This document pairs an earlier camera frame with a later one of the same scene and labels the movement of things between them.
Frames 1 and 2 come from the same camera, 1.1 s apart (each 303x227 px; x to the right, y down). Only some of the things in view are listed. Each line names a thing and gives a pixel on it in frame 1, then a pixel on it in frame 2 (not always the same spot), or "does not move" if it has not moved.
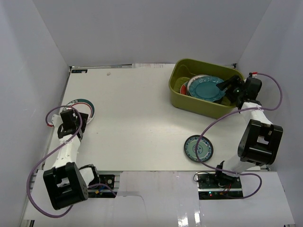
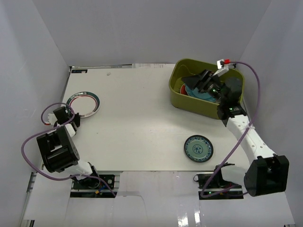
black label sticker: [79, 71] does not move
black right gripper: [235, 82] to [205, 77]
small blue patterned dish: [205, 149] does not move
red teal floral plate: [183, 88] does not move
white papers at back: [153, 65] does not move
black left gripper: [83, 118] to [75, 119]
